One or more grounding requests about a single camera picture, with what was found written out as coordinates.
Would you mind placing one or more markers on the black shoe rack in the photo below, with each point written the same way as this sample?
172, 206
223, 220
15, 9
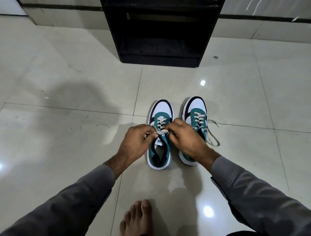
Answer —
158, 48

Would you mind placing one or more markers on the person's bare foot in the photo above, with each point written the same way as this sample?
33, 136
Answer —
141, 221

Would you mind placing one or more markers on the white door panel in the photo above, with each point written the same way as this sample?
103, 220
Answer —
9, 7

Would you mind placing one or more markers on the person's right hand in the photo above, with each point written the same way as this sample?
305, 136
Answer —
189, 141

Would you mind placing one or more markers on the person's left forearm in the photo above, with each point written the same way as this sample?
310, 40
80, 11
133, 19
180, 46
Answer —
73, 201

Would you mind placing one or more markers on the green white sneaker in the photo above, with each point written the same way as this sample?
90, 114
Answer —
196, 103
161, 107

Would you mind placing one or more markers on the person's black trouser leg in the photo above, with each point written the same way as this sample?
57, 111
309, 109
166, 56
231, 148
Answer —
240, 234

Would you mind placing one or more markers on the person's left hand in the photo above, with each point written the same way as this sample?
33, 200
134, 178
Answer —
136, 143

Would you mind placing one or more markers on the white shoelace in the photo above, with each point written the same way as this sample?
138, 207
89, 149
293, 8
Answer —
160, 119
199, 116

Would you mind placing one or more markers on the person's right forearm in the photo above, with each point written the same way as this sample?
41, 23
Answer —
262, 194

